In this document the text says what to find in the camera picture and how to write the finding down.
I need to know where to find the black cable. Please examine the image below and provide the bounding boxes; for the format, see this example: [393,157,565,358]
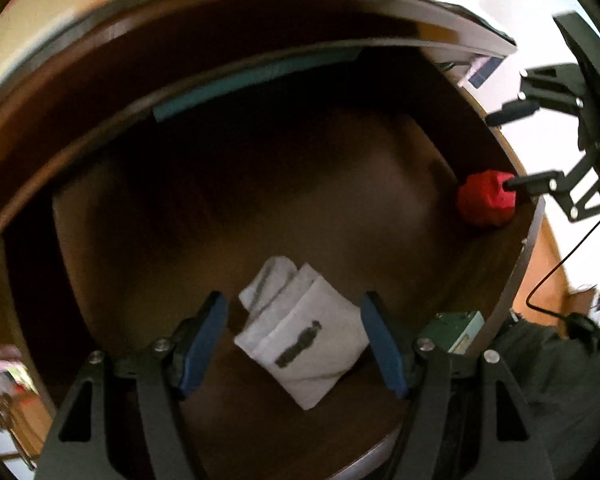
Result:
[526,205,600,346]

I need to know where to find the blue tape strip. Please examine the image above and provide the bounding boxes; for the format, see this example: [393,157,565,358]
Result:
[152,47,358,123]

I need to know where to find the wooden drawer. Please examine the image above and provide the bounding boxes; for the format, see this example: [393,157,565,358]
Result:
[0,35,546,480]

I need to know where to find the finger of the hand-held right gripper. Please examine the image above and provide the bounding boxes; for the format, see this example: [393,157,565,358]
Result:
[502,150,600,223]
[484,65,588,128]

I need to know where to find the small blue card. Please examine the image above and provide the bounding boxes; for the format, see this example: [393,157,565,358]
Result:
[467,57,503,88]

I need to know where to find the wooden coat rack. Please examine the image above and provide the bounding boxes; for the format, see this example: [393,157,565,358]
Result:
[0,387,38,466]

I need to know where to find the person's dark jacket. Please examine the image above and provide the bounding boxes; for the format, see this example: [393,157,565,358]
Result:
[490,310,600,466]

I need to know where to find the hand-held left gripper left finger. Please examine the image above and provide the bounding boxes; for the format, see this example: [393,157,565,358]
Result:
[32,290,229,480]

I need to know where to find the dark wooden dresser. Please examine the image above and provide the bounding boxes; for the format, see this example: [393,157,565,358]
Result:
[0,0,521,311]

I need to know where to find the white underwear dark print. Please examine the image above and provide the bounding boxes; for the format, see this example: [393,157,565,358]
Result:
[234,256,371,411]

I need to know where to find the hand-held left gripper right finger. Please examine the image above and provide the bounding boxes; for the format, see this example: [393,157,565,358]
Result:
[360,291,556,480]

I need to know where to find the green box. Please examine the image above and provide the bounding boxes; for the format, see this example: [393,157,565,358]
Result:
[432,310,486,356]

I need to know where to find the bright red underwear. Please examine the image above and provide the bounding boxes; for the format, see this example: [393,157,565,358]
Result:
[456,170,518,231]

